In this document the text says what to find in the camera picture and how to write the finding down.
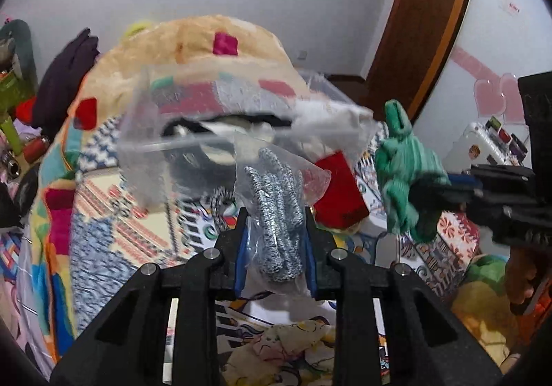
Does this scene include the green knitted cloth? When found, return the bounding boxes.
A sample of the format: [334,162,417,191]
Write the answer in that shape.
[374,100,450,243]

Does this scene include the red fabric pouch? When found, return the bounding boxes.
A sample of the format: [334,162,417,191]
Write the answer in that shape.
[313,151,369,230]

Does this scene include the bagged grey knitted gloves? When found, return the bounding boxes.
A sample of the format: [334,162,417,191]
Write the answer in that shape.
[234,135,331,296]

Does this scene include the black white fabric pouch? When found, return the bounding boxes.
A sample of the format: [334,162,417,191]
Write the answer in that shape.
[161,113,292,182]

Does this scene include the white towel cloth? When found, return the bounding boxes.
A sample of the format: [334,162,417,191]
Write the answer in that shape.
[291,99,377,134]

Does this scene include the clear plastic box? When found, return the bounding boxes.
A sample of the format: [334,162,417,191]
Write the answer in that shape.
[117,59,377,206]

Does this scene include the right hand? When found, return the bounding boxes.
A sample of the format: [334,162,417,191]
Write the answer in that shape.
[505,247,551,320]

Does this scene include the white suitcase with stickers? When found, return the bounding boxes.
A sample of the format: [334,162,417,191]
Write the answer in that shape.
[443,116,528,174]

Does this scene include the colourful patchwork bed cover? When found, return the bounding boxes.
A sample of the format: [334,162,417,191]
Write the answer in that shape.
[25,78,484,386]

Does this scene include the beige fleece blanket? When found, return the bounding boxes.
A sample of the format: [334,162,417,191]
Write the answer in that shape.
[68,15,310,122]

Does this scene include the dark purple clothing pile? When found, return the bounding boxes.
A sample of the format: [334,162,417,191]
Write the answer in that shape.
[31,28,99,142]

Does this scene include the yellow green plush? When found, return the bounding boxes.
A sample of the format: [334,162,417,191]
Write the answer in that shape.
[122,20,154,39]

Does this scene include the grey green plush toy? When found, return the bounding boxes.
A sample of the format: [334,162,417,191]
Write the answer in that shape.
[1,19,37,90]

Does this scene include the wooden door frame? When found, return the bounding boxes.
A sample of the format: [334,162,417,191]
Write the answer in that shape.
[363,0,469,120]

